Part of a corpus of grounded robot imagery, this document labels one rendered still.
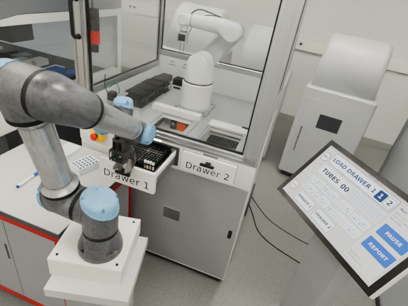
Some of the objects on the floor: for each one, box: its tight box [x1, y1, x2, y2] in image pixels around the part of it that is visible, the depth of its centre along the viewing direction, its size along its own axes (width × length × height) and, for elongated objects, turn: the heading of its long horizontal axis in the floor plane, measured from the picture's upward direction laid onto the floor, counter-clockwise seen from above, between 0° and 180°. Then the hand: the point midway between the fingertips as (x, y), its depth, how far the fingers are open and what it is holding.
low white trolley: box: [0, 139, 132, 306], centre depth 164 cm, size 58×62×76 cm
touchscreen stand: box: [270, 233, 351, 306], centre depth 134 cm, size 50×45×102 cm
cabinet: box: [81, 135, 269, 281], centre depth 219 cm, size 95×103×80 cm
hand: (125, 170), depth 131 cm, fingers closed on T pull, 3 cm apart
